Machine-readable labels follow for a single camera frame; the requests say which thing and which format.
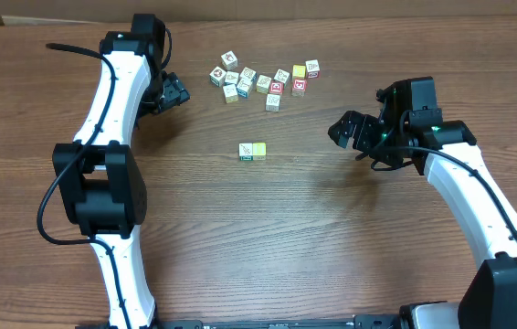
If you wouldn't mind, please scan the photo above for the green sided wooden block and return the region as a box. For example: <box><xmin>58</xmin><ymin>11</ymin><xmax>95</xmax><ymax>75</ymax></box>
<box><xmin>238</xmin><ymin>143</ymin><xmax>253</xmax><ymax>161</ymax></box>

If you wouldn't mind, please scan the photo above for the letter L wooden block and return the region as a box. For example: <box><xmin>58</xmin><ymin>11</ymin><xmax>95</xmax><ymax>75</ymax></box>
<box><xmin>252</xmin><ymin>143</ymin><xmax>267</xmax><ymax>161</ymax></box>

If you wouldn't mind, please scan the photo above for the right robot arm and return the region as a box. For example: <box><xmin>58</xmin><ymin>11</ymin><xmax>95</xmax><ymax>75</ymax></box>
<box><xmin>328</xmin><ymin>77</ymin><xmax>517</xmax><ymax>329</ymax></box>

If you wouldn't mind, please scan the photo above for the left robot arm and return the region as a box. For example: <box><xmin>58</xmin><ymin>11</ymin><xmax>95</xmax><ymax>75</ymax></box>
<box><xmin>46</xmin><ymin>14</ymin><xmax>190</xmax><ymax>328</ymax></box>

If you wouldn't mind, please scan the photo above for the soccer ball wooden block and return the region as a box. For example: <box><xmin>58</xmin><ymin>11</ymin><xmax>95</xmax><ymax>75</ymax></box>
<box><xmin>209</xmin><ymin>67</ymin><xmax>227</xmax><ymax>87</ymax></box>

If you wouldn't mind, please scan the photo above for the ice cream wooden block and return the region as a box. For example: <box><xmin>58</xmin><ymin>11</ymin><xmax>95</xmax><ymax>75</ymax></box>
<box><xmin>225</xmin><ymin>71</ymin><xmax>239</xmax><ymax>85</ymax></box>

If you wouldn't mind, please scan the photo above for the top red picture block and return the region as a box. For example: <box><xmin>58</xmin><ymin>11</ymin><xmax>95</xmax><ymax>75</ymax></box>
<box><xmin>221</xmin><ymin>51</ymin><xmax>238</xmax><ymax>71</ymax></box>

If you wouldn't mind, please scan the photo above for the sailboat blue wooden block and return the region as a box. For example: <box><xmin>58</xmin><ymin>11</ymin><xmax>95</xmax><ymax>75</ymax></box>
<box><xmin>236</xmin><ymin>78</ymin><xmax>253</xmax><ymax>99</ymax></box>

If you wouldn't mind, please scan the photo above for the blue sided picture block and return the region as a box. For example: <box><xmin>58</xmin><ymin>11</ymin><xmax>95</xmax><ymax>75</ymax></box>
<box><xmin>240</xmin><ymin>67</ymin><xmax>258</xmax><ymax>83</ymax></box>

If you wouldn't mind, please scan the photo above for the red letter wooden block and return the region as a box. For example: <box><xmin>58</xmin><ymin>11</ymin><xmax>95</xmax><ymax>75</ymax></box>
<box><xmin>291</xmin><ymin>79</ymin><xmax>307</xmax><ymax>97</ymax></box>

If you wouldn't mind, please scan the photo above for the far right white block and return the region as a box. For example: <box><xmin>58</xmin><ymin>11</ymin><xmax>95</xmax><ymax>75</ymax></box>
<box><xmin>305</xmin><ymin>59</ymin><xmax>321</xmax><ymax>79</ymax></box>

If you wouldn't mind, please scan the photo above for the lower white wooden block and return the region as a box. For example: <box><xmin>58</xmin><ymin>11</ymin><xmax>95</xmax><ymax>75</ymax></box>
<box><xmin>266</xmin><ymin>94</ymin><xmax>280</xmax><ymax>111</ymax></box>

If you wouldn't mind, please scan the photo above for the red face wooden block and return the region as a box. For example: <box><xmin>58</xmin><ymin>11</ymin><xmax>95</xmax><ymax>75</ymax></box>
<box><xmin>269</xmin><ymin>81</ymin><xmax>284</xmax><ymax>95</ymax></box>

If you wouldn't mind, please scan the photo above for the yellow top wooden block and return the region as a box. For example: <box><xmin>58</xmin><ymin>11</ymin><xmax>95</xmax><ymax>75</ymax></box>
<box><xmin>292</xmin><ymin>65</ymin><xmax>306</xmax><ymax>80</ymax></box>

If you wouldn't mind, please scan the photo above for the white tilted picture block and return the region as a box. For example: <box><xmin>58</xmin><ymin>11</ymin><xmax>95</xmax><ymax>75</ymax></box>
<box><xmin>274</xmin><ymin>69</ymin><xmax>290</xmax><ymax>87</ymax></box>

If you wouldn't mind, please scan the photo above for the cardboard panel at back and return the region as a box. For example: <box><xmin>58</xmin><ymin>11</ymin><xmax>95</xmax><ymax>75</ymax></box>
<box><xmin>0</xmin><ymin>0</ymin><xmax>517</xmax><ymax>23</ymax></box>

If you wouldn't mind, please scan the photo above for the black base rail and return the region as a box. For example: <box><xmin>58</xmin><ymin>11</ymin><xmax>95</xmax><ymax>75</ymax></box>
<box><xmin>150</xmin><ymin>314</ymin><xmax>415</xmax><ymax>329</ymax></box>

